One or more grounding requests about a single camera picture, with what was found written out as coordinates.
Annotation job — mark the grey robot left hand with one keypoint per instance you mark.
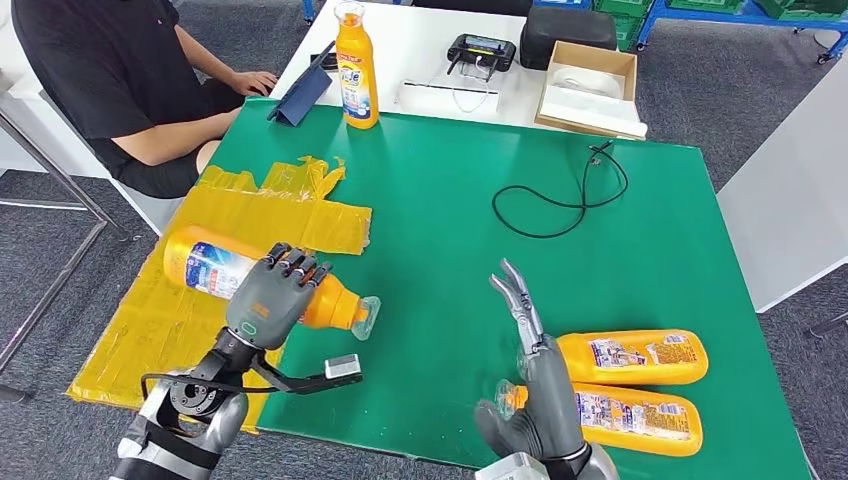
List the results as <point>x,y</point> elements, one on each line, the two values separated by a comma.
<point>268,308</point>

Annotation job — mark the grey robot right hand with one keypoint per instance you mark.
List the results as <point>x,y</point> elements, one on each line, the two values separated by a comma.
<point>553,404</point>

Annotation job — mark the orange detergent bottle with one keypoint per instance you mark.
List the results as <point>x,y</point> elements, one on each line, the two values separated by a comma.
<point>199,265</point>
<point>636,417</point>
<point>358,60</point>
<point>629,358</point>

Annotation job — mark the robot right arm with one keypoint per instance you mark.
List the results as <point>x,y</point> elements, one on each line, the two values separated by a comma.
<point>599,467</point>

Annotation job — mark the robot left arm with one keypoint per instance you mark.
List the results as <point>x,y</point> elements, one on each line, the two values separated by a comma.
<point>228,414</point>

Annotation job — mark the yellow tape sheet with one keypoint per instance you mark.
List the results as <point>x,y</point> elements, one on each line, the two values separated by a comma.
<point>132,318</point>

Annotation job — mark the white bench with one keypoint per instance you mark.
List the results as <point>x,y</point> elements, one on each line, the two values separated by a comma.
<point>149,210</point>

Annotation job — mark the tablet in blue case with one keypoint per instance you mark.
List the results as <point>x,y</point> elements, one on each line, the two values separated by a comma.
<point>301,96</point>

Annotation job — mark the green table mat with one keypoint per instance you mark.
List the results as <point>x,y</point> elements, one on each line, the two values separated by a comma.
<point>464,199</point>

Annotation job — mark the white foam sheet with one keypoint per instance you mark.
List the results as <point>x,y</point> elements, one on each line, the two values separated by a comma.
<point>590,112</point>

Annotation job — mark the person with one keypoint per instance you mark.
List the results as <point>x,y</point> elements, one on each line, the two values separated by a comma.
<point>99,66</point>

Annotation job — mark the blue metal rack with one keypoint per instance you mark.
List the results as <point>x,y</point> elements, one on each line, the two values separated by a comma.
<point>309,10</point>
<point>762,20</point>

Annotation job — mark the white side table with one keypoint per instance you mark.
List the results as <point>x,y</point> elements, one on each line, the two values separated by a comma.
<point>788,199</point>

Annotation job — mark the black remote controller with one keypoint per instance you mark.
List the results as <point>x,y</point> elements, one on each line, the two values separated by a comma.
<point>480,53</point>

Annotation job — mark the cardboard box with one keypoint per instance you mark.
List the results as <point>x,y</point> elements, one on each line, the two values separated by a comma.
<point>583,54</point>

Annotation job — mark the black carry case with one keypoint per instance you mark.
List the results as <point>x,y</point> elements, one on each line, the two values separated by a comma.
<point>566,33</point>

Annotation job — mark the green plastic crate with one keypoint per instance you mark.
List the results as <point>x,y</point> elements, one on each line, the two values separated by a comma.
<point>802,6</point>
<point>623,8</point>
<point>709,5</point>
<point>626,33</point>

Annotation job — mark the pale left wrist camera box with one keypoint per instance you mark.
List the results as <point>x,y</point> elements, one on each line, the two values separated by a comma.
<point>342,366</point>

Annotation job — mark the grey metal frame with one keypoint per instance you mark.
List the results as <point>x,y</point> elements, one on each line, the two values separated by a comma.
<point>106,222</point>

